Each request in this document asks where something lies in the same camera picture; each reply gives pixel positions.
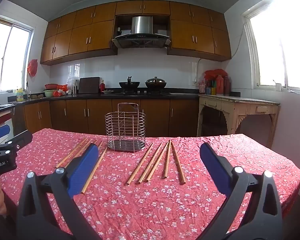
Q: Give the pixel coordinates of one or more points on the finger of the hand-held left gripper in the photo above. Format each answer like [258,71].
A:
[0,132]
[22,138]

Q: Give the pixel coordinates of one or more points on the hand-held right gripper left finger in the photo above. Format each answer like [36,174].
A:
[83,170]

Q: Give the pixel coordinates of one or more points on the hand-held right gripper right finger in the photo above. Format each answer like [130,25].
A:
[215,165]

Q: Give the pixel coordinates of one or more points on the yellow detergent bottle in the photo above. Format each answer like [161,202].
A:
[20,95]

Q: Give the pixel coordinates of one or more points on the kitchen faucet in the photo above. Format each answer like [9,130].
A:
[28,90]

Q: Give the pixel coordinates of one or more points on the green basin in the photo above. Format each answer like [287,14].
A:
[48,93]

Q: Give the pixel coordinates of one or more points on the red basin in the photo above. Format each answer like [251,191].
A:
[50,86]

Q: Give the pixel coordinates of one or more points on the crumpled red plastic bag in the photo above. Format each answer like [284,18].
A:
[61,88]

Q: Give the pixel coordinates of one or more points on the cream wooden side table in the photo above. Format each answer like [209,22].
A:
[240,106]

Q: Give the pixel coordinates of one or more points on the hanging red plastic bag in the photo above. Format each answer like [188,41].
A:
[33,68]

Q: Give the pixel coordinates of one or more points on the steel cup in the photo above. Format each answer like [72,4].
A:
[75,90]

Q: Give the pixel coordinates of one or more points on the colourful small box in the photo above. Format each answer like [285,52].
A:
[211,90]

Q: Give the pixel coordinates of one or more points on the black kitchen countertop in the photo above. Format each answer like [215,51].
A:
[90,95]

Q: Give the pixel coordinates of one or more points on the red floral tablecloth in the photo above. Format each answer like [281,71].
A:
[150,205]

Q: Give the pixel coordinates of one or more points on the sliding glass window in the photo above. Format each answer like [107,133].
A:
[12,57]
[277,42]

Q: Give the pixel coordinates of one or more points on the white plastic bag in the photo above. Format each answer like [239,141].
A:
[72,81]

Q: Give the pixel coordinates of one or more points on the pink labelled bottle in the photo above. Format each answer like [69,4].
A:
[202,88]

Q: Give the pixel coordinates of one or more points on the large red bottles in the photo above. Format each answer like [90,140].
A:
[223,86]

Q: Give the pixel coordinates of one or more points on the small plate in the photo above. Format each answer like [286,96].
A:
[107,91]

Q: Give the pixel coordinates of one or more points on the dark cutting board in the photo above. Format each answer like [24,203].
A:
[89,85]

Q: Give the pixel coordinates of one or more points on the small red bottle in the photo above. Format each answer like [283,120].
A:
[102,86]

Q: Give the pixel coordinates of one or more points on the large red plastic bag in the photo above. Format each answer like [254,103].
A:
[213,73]

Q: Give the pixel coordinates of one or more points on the black wok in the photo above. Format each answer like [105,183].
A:
[129,83]

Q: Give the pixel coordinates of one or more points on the white cup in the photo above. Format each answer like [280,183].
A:
[278,87]

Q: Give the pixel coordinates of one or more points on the black lidded pot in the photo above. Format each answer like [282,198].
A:
[155,83]

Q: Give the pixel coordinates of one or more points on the steel range hood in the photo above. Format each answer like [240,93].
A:
[142,25]

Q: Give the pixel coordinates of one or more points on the short wooden wall cabinet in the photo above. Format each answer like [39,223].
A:
[142,7]

